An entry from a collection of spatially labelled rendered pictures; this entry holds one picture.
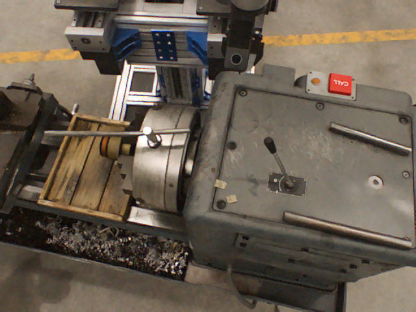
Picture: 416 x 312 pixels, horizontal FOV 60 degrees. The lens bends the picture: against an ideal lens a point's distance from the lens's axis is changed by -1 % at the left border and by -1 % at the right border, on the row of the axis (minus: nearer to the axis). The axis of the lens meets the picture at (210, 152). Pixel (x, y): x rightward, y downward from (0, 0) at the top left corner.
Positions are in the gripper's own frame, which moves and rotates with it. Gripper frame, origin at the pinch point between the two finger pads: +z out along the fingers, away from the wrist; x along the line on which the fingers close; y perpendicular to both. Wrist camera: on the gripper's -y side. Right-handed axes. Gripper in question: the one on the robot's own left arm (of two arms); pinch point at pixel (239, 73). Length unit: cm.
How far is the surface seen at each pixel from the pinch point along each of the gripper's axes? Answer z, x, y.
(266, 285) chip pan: 84, -22, -37
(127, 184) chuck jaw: 26.8, 26.6, -23.2
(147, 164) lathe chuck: 16.7, 20.0, -20.2
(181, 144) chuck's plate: 14.2, 12.0, -14.1
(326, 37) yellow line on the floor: 139, -54, 149
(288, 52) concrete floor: 139, -27, 129
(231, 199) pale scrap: 11.9, -2.6, -27.0
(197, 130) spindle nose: 21.0, 9.6, -6.0
